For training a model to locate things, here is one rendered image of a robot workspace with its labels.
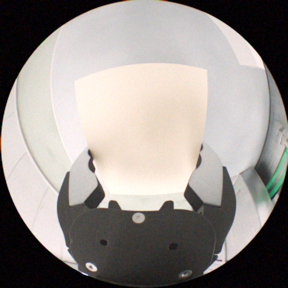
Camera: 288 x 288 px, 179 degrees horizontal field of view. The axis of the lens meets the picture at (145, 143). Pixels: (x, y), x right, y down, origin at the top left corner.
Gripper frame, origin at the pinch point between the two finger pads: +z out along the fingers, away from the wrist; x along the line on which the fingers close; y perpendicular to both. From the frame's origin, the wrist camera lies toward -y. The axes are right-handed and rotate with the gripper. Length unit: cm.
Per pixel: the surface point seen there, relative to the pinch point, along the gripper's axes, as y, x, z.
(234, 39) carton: -21.2, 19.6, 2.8
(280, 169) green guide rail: 8, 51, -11
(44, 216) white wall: 191, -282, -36
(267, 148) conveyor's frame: 7.0, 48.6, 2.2
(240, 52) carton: -18.1, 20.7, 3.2
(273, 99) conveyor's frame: -12.8, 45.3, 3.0
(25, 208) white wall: 125, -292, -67
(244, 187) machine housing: 19.6, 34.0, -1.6
